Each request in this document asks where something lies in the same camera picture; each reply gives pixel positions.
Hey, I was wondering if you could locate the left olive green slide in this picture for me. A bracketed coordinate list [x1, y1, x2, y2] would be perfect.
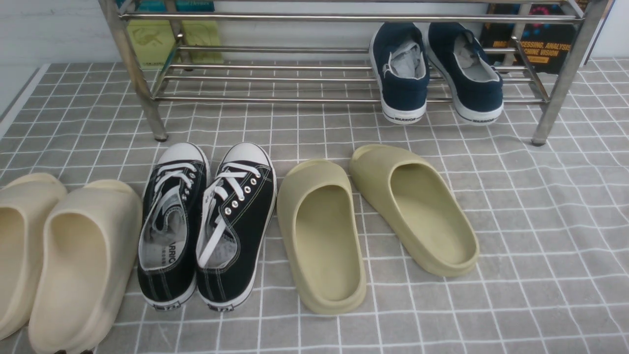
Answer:
[276, 159, 367, 315]

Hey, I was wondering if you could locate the cream slide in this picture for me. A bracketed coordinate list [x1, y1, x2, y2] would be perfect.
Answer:
[0, 173, 67, 339]
[29, 179, 143, 354]

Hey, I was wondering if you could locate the left navy blue sneaker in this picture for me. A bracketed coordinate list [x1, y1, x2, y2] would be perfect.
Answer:
[369, 22, 430, 125]

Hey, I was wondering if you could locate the black canvas sneaker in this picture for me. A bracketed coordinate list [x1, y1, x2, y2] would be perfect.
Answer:
[137, 143, 209, 311]
[196, 143, 277, 312]

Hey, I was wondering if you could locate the right navy blue sneaker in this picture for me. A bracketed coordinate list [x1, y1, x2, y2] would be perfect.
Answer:
[427, 22, 504, 125]

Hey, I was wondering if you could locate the grey checked floor cloth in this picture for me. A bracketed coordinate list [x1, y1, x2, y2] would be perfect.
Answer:
[1, 58, 629, 354]

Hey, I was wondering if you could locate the stainless steel shoe rack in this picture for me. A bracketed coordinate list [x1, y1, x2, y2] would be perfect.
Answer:
[99, 0, 612, 146]

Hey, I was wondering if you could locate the navy blue sneaker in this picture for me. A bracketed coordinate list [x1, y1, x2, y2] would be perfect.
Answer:
[369, 22, 430, 125]
[427, 22, 504, 125]

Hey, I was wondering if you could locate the olive green slide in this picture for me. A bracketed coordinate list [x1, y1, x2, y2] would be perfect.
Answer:
[276, 159, 367, 315]
[349, 144, 480, 277]

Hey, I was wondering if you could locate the teal book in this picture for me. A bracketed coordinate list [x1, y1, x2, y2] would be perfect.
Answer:
[132, 0, 214, 13]

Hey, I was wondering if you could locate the right cream slide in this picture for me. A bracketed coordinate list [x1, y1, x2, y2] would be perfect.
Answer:
[29, 179, 143, 354]

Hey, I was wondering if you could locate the left cream slide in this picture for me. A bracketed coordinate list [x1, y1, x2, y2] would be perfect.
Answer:
[0, 173, 67, 339]

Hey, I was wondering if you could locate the right olive green slide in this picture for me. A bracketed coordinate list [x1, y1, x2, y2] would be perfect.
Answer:
[349, 144, 480, 277]

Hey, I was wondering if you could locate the dark machine vision book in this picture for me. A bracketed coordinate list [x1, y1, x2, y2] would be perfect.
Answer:
[479, 4, 576, 75]

